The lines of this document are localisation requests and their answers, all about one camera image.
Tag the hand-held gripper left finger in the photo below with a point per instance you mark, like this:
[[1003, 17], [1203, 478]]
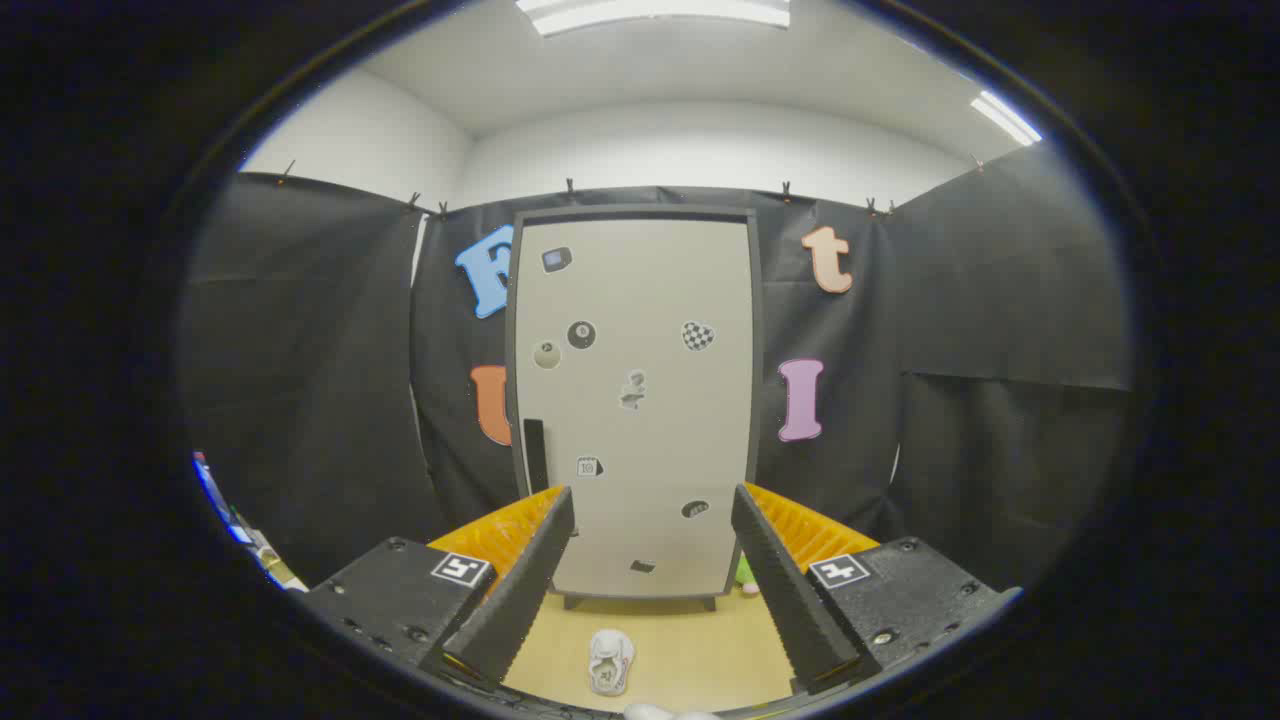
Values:
[[520, 590]]

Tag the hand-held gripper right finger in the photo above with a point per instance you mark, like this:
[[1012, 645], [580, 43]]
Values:
[[785, 590]]

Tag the white shoe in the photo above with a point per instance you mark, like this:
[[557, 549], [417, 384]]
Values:
[[610, 660]]

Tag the grey shoe cabinet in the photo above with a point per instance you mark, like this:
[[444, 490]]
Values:
[[511, 330]]

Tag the beige clutter item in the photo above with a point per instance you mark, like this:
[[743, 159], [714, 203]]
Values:
[[272, 565]]

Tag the blue and white object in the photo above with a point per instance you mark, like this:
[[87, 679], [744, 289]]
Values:
[[212, 485]]

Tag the black backdrop cloth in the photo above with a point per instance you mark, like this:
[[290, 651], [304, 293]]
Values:
[[300, 350]]

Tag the long ceiling light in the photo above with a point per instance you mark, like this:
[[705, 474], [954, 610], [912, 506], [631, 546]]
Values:
[[1005, 118], [650, 12]]

